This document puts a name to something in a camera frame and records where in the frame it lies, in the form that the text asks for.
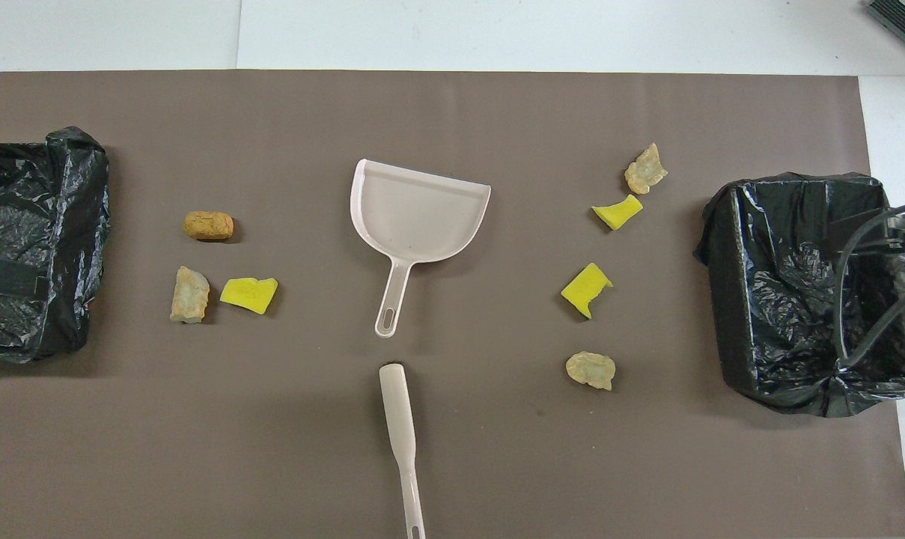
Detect beige foam scrap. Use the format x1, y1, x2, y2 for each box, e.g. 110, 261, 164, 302
624, 143, 668, 195
565, 351, 617, 392
170, 266, 210, 324

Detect brown bread-like trash piece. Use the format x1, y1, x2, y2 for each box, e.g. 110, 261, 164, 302
182, 210, 235, 243

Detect yellow sponge piece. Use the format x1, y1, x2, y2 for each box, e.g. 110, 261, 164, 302
591, 194, 644, 231
220, 277, 279, 315
561, 262, 614, 320

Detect beige hand brush black bristles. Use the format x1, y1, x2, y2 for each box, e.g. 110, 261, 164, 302
379, 364, 427, 539

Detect beige plastic dustpan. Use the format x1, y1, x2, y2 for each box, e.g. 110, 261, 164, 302
350, 158, 492, 338

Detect black bag lined bin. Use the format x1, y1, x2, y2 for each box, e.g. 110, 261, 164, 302
0, 126, 111, 364
694, 172, 905, 418

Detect brown paper table mat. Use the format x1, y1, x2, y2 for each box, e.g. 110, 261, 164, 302
0, 70, 905, 539

